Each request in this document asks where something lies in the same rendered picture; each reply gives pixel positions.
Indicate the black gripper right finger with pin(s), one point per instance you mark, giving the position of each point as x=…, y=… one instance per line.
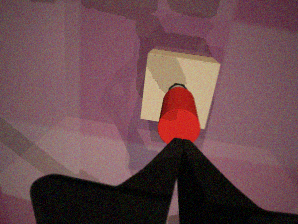
x=205, y=196

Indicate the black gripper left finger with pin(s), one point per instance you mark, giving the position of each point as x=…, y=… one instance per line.
x=144, y=198

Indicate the beige square block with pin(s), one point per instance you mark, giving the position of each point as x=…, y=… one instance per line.
x=165, y=69

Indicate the red marker cap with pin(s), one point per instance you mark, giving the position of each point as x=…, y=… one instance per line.
x=179, y=117

